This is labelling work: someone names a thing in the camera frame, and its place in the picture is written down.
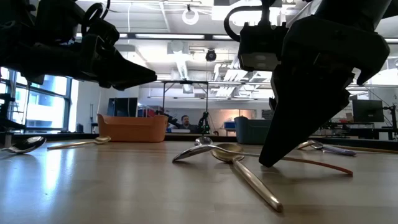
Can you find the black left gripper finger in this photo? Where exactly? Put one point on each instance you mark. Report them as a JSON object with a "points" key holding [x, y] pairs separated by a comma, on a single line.
{"points": [[127, 68], [118, 85]]}

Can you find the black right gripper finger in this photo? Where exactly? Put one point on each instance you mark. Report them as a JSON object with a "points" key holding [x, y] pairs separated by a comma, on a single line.
{"points": [[304, 109], [274, 90]]}

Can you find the gold spoon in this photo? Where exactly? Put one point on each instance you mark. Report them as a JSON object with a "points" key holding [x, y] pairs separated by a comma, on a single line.
{"points": [[102, 139], [306, 144], [255, 183]]}

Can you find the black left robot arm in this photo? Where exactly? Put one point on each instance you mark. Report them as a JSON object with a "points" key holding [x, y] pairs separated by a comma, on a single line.
{"points": [[18, 37]]}

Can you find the background black robot arm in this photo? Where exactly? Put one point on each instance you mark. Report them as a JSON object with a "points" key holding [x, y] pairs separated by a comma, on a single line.
{"points": [[169, 119], [204, 123]]}

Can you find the teal plastic bin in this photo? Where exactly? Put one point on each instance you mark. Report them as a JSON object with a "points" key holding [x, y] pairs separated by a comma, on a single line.
{"points": [[252, 132]]}

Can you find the orange plastic bin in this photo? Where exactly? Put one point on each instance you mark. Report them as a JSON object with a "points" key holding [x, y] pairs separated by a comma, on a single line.
{"points": [[133, 130]]}

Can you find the large window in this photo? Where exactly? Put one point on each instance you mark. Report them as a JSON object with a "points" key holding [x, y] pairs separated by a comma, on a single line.
{"points": [[46, 105]]}

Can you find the long ceiling light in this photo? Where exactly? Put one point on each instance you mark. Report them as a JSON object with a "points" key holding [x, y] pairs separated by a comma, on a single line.
{"points": [[171, 36]]}

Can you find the black computer monitor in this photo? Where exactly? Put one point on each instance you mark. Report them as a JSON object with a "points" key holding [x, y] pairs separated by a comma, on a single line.
{"points": [[368, 110]]}

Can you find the background desk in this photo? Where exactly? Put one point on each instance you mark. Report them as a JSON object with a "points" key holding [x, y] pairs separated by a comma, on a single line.
{"points": [[367, 130]]}

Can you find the person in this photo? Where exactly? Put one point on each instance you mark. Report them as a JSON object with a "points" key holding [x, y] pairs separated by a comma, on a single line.
{"points": [[186, 119]]}

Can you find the black equipment stand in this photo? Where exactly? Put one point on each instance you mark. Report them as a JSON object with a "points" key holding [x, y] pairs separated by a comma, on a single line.
{"points": [[9, 123]]}

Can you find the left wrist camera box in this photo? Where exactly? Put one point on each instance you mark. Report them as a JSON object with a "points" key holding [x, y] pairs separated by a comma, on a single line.
{"points": [[105, 32]]}

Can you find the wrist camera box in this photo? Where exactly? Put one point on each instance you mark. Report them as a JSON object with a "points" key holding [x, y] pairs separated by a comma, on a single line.
{"points": [[105, 32], [261, 46]]}

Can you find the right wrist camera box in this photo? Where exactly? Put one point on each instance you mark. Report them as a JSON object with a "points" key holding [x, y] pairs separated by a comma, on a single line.
{"points": [[261, 46]]}

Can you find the black ceiling camera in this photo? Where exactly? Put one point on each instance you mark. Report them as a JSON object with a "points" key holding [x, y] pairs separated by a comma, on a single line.
{"points": [[211, 55]]}

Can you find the black aluminium table frame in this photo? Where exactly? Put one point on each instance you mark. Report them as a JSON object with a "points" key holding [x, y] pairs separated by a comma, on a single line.
{"points": [[62, 136]]}

